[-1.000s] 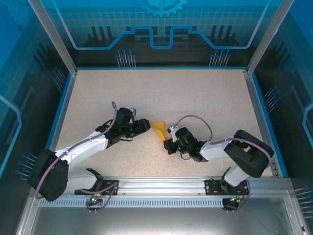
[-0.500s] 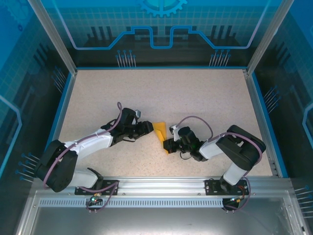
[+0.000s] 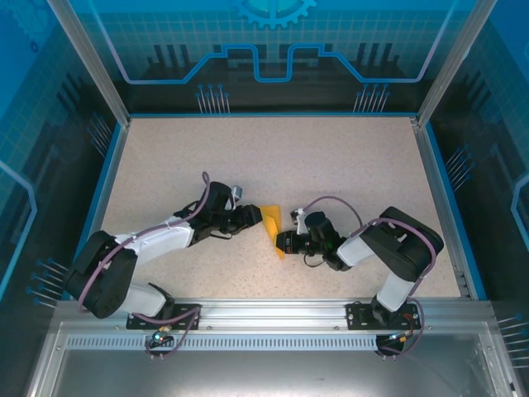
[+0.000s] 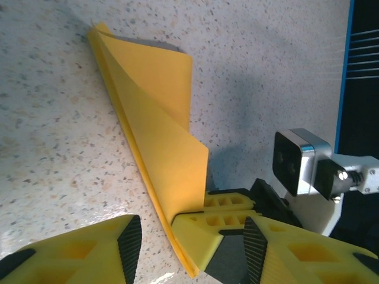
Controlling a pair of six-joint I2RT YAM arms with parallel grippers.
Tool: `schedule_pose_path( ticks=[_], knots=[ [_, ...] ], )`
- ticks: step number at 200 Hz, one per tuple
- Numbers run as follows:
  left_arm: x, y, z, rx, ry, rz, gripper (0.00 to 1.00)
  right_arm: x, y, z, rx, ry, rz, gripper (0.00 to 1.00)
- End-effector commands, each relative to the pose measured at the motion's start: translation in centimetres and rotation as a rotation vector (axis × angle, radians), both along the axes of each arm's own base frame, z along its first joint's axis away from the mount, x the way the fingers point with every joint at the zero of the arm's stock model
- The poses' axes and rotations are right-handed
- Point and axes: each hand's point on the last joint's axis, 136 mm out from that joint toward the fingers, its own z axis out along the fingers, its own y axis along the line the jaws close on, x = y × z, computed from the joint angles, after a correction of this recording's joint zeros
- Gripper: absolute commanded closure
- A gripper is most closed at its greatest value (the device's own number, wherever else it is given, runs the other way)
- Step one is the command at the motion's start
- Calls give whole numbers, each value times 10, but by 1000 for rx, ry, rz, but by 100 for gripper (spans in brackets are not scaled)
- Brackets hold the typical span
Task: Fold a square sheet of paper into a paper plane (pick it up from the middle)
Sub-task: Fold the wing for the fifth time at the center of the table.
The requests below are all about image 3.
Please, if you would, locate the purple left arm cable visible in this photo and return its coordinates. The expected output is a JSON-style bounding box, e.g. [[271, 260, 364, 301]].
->
[[77, 171, 212, 361]]

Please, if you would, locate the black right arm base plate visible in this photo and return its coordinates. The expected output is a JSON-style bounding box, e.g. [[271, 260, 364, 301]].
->
[[346, 300, 422, 332]]

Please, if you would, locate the slotted grey cable duct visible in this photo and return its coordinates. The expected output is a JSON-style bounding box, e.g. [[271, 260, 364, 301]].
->
[[65, 335, 379, 352]]

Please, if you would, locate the aluminium table edge rail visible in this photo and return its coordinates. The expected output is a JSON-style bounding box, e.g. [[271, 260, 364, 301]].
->
[[411, 117, 474, 299]]

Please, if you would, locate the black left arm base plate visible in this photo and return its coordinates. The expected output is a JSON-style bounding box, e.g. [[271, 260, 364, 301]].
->
[[126, 303, 203, 332]]

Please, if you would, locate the steel tray panel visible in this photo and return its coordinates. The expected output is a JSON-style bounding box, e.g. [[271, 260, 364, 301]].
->
[[24, 321, 522, 397]]

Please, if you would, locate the blue table edge strip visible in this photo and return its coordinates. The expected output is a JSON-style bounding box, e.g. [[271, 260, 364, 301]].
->
[[425, 123, 491, 301], [60, 119, 130, 301]]

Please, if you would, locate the aluminium frame post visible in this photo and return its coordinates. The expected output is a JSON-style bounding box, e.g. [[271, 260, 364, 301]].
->
[[415, 0, 501, 127], [44, 0, 132, 127]]

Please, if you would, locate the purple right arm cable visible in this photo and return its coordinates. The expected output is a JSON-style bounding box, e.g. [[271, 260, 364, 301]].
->
[[297, 195, 437, 361]]

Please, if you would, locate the orange cloth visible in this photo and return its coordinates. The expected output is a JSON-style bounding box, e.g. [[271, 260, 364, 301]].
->
[[259, 203, 288, 262]]

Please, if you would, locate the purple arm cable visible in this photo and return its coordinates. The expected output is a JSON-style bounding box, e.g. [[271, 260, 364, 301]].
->
[[77, 171, 212, 361], [297, 195, 437, 361]]

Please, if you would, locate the long aluminium base rail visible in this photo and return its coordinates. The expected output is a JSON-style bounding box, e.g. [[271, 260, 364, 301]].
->
[[53, 298, 495, 332]]

